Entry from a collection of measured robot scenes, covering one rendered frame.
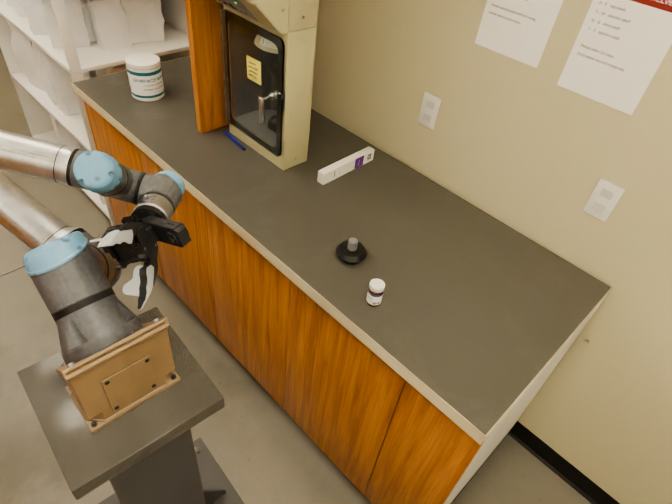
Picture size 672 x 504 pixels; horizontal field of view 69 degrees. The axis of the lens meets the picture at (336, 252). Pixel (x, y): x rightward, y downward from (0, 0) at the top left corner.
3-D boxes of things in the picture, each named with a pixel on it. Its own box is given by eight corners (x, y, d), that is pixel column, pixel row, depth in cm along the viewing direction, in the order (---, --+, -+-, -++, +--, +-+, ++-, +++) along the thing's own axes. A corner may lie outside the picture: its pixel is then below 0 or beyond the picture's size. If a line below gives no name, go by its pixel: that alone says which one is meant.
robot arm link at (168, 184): (149, 190, 117) (185, 200, 119) (133, 216, 108) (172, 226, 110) (153, 162, 112) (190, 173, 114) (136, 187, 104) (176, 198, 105)
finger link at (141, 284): (126, 314, 96) (127, 269, 98) (154, 310, 95) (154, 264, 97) (116, 312, 93) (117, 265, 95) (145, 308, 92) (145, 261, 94)
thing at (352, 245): (350, 242, 148) (353, 225, 144) (372, 258, 144) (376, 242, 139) (328, 255, 143) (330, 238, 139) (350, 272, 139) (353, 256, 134)
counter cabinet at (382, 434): (224, 201, 306) (214, 58, 245) (505, 436, 209) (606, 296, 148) (121, 246, 269) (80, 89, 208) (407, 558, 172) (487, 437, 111)
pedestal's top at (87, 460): (76, 500, 92) (71, 492, 90) (22, 382, 109) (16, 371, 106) (225, 406, 109) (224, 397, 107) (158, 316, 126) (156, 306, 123)
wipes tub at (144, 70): (154, 84, 209) (149, 49, 199) (171, 96, 203) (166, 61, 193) (125, 92, 202) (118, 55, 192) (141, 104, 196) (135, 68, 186)
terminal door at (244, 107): (229, 121, 184) (223, 7, 156) (281, 158, 169) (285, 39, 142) (227, 122, 183) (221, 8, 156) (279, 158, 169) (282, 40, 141)
